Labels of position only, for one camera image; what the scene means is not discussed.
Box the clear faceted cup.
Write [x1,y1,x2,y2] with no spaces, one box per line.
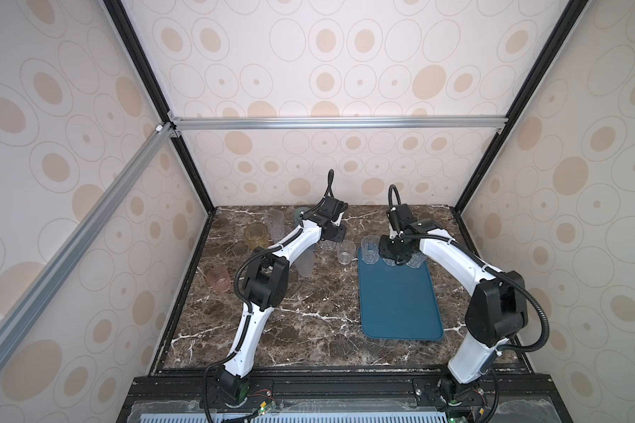
[360,235,380,265]
[407,252,427,269]

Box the clear textured cup front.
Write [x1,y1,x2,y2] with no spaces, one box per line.
[336,240,356,265]

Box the clear faceted cup front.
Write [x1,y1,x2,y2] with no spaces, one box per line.
[360,235,380,265]

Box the teal plastic tray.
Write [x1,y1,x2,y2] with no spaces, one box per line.
[358,259,444,342]

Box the pink plastic cup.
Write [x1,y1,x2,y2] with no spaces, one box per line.
[206,266,232,293]

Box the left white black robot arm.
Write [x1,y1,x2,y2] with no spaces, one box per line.
[210,169,349,405]

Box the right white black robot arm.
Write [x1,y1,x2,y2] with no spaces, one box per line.
[379,184,550,406]

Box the clear textured cup middle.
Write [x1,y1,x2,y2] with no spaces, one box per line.
[319,240,336,251]

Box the frosted grey cup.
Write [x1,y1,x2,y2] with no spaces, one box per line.
[294,247,316,278]

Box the tall clear textured cup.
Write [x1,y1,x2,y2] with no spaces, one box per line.
[264,209,285,243]

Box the yellow plastic cup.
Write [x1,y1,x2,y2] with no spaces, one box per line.
[243,222,271,251]

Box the left diagonal aluminium bar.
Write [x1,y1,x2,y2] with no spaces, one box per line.
[0,122,176,371]

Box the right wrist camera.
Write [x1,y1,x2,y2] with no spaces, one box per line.
[387,204,416,234]

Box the horizontal aluminium frame bar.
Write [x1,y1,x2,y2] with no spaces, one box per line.
[173,116,508,131]

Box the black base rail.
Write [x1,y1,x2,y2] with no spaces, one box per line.
[117,368,573,422]

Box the right black frame post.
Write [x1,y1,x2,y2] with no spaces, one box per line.
[453,0,590,215]

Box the black frame post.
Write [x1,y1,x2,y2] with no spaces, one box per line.
[453,0,590,215]
[102,0,216,214]

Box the left black frame post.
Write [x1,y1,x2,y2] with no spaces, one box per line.
[102,0,216,214]

